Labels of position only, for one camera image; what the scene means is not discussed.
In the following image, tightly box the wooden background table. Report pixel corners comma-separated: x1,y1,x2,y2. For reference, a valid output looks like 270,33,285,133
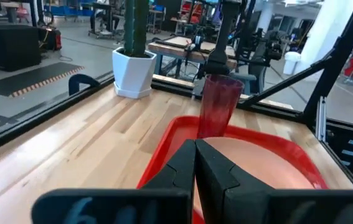
147,35,238,79

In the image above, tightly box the black striped-edge floor mat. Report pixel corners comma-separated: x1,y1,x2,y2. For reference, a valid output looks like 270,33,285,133
0,62,85,98

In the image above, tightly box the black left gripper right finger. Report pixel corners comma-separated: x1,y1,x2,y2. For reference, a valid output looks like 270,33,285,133
195,138,274,224

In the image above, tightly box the red plastic tray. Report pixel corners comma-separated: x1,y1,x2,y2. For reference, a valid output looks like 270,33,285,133
136,115,330,224

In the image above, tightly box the pink faceted plastic cup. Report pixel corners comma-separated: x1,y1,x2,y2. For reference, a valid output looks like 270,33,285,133
197,73,245,140

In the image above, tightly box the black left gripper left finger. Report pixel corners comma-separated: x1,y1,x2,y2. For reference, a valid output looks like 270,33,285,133
140,139,197,192

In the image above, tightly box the white trash bin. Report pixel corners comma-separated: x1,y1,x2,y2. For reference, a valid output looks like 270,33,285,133
283,51,302,76

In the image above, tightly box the black aluminium table frame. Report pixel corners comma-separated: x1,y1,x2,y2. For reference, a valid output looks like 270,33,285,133
0,0,353,190

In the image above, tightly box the black table clamp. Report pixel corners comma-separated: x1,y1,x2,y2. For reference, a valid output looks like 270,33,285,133
68,73,101,96

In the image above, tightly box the black box cabinet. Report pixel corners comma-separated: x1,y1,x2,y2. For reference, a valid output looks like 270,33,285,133
0,24,42,73

